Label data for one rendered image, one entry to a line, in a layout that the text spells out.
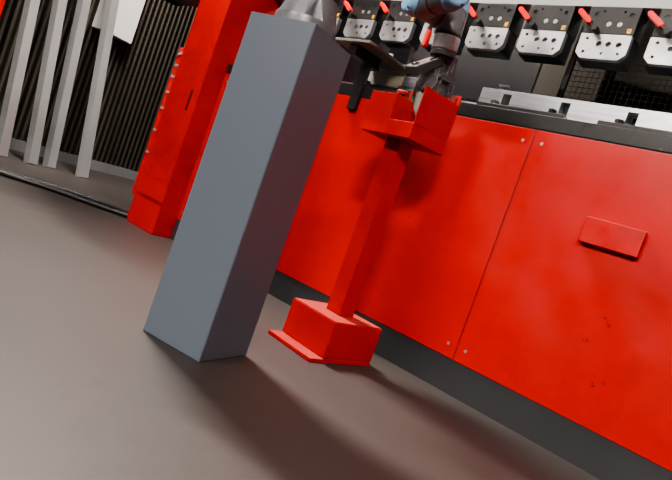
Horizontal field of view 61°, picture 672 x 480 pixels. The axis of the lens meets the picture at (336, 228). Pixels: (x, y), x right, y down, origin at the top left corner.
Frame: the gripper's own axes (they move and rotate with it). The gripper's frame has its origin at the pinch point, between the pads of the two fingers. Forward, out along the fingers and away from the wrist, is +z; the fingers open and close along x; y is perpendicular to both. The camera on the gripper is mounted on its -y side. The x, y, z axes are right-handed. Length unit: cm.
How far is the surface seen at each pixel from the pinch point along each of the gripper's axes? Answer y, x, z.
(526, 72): 93, 31, -41
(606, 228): 29, -48, 16
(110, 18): 16, 318, -38
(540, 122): 29.7, -19.9, -9.3
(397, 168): -0.3, 2.2, 15.1
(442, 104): 2.5, -4.9, -5.5
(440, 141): 6.4, -4.9, 4.3
